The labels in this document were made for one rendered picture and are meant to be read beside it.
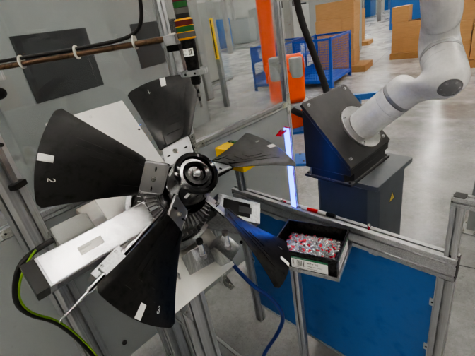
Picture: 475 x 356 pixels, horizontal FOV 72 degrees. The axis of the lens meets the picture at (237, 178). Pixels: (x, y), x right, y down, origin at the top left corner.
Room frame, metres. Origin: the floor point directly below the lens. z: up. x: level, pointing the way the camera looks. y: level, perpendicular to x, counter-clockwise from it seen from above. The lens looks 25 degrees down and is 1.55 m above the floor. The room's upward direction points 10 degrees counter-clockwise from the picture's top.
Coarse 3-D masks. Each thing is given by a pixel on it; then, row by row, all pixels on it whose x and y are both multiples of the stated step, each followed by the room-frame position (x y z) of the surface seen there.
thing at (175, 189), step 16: (176, 160) 0.76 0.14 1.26; (192, 160) 0.78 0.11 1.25; (208, 160) 0.79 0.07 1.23; (176, 176) 0.73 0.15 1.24; (192, 176) 0.75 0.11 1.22; (208, 176) 0.76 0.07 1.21; (176, 192) 0.73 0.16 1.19; (192, 192) 0.71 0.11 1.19; (208, 192) 0.72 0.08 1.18; (192, 208) 0.78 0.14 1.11
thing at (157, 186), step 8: (144, 168) 0.76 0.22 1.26; (152, 168) 0.77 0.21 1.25; (160, 168) 0.77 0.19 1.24; (168, 168) 0.78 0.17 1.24; (144, 176) 0.76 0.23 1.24; (152, 176) 0.77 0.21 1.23; (160, 176) 0.77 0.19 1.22; (144, 184) 0.76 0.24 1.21; (152, 184) 0.77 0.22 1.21; (160, 184) 0.77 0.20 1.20; (144, 192) 0.76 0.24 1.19; (152, 192) 0.77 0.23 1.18; (160, 192) 0.77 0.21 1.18
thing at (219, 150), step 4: (224, 144) 1.36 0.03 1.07; (228, 144) 1.35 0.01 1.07; (232, 144) 1.34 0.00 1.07; (216, 148) 1.33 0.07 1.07; (220, 148) 1.32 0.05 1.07; (224, 148) 1.31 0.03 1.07; (216, 152) 1.34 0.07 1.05; (220, 152) 1.32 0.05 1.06; (236, 168) 1.25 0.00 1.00; (240, 168) 1.23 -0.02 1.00; (244, 168) 1.23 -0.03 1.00; (248, 168) 1.24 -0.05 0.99
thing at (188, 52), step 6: (186, 42) 0.84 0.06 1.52; (192, 42) 0.84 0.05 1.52; (186, 48) 0.84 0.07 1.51; (192, 48) 0.84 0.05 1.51; (186, 54) 0.84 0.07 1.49; (192, 54) 0.84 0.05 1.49; (186, 60) 0.84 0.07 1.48; (192, 60) 0.84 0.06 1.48; (198, 60) 0.85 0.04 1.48; (192, 66) 0.84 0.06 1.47; (198, 66) 0.85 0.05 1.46; (192, 78) 0.85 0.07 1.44; (198, 78) 0.85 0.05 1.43
